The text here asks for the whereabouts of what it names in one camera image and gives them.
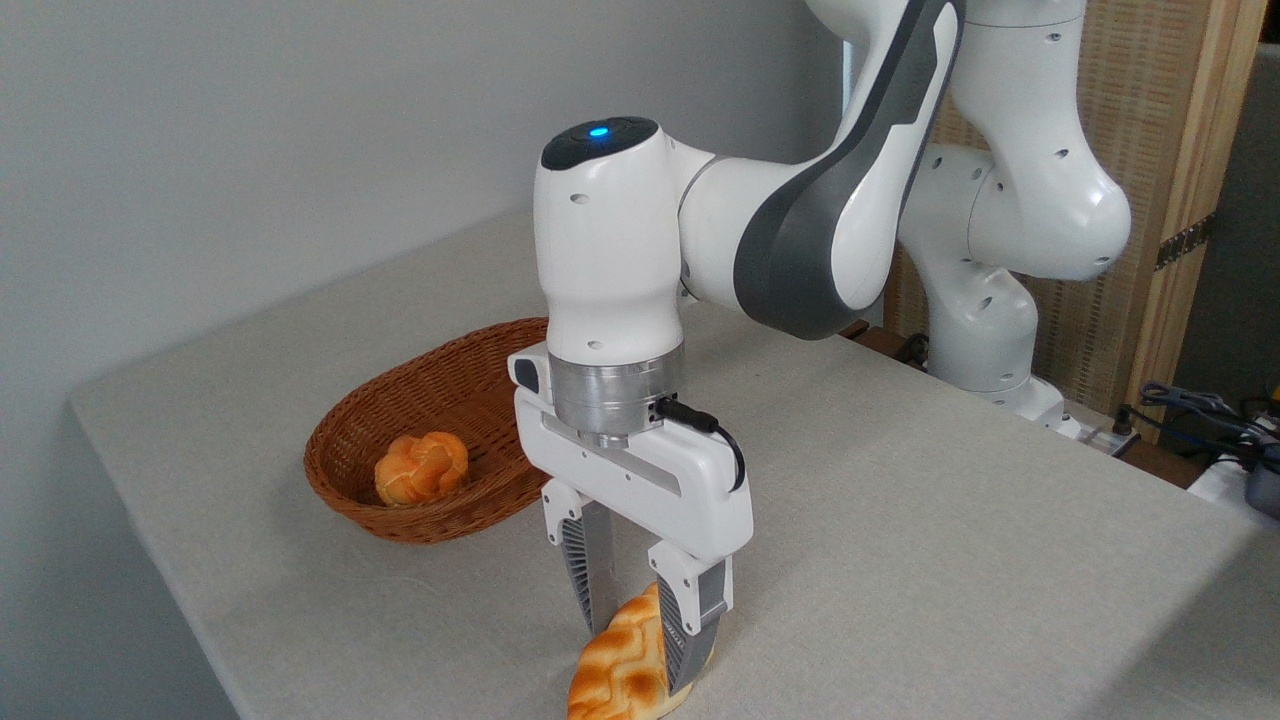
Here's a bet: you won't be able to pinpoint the round knotted bread roll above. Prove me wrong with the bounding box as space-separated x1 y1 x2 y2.
374 431 471 508

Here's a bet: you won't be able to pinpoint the brown wicker oval basket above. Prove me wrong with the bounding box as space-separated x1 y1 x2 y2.
304 317 554 545

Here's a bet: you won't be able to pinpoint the dark grey box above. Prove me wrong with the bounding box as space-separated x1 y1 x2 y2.
1244 463 1280 520

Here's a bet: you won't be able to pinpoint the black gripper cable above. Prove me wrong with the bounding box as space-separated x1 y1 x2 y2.
652 396 748 494

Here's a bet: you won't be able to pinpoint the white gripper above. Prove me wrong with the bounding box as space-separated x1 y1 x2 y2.
507 344 755 697

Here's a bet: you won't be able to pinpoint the metal screen hinge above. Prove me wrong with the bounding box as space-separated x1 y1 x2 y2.
1156 212 1217 272

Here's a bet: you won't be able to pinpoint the long braided bread loaf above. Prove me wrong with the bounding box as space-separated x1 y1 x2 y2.
566 583 717 720

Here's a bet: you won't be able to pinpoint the brown wooden base boards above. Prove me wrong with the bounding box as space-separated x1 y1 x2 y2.
838 318 933 373

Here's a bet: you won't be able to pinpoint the bundle of dark cables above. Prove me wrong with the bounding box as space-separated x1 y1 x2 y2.
1125 381 1280 466

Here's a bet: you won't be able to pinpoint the white power strip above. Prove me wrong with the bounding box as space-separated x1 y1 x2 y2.
1188 452 1280 521

